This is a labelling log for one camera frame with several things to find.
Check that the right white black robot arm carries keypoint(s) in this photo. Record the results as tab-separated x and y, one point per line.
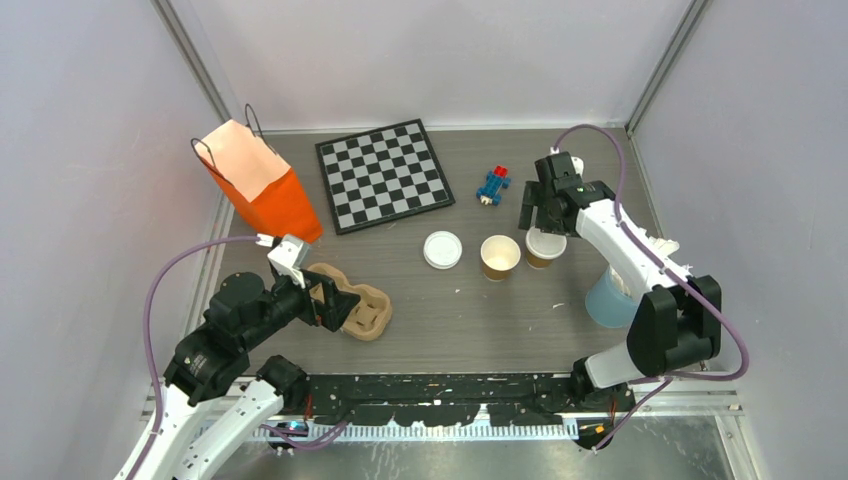
675	324

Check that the orange paper bag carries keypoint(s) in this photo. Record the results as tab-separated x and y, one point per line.
262	186

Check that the brown pulp cup carrier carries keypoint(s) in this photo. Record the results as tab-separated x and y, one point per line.
368	319

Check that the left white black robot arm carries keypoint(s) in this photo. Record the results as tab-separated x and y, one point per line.
201	373

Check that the black white chessboard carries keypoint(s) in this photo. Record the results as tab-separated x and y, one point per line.
382	175

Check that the blue straw holder cup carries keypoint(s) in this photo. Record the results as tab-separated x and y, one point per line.
608	305

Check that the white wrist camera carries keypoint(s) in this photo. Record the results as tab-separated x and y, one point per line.
576	166
285	256

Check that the white plastic cup lid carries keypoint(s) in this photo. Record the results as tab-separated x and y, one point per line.
442	250

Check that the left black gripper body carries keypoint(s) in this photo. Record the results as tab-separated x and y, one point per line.
287	300

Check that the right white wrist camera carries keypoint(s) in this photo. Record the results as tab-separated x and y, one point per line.
576	166

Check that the white paper-wrapped straws bundle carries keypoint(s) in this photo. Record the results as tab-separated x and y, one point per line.
663	249

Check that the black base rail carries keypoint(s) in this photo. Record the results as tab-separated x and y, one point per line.
441	400

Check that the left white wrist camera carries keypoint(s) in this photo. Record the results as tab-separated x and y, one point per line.
285	256

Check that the brown paper coffee cup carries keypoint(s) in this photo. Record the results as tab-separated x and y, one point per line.
536	262

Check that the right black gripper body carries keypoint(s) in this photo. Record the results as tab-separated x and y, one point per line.
545	218

